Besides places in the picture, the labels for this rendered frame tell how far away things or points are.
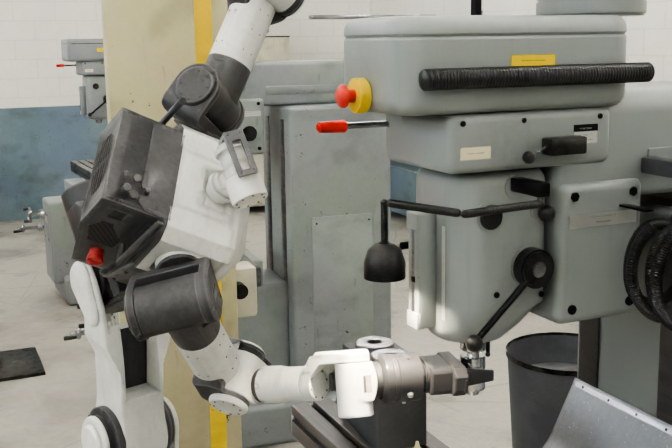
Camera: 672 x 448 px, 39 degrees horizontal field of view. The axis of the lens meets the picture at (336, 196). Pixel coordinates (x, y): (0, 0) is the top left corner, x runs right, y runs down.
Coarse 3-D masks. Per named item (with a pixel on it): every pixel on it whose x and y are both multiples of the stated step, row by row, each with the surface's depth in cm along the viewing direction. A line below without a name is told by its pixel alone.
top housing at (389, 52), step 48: (384, 48) 151; (432, 48) 148; (480, 48) 152; (528, 48) 156; (576, 48) 159; (624, 48) 164; (384, 96) 152; (432, 96) 149; (480, 96) 153; (528, 96) 157; (576, 96) 161
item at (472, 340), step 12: (528, 252) 162; (540, 252) 162; (516, 264) 163; (528, 264) 162; (540, 264) 162; (552, 264) 164; (516, 276) 164; (528, 276) 162; (540, 276) 163; (516, 288) 162; (504, 312) 161; (492, 324) 160; (480, 336) 160; (468, 348) 159; (480, 348) 159
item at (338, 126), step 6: (336, 120) 168; (342, 120) 168; (318, 126) 167; (324, 126) 167; (330, 126) 167; (336, 126) 167; (342, 126) 168; (348, 126) 169; (354, 126) 169; (360, 126) 170; (366, 126) 170; (372, 126) 171; (378, 126) 171; (384, 126) 172; (318, 132) 168; (324, 132) 167; (330, 132) 168; (336, 132) 168; (342, 132) 169
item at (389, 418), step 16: (368, 336) 225; (384, 352) 213; (400, 352) 213; (384, 416) 207; (400, 416) 208; (416, 416) 209; (368, 432) 212; (384, 432) 207; (400, 432) 209; (416, 432) 210
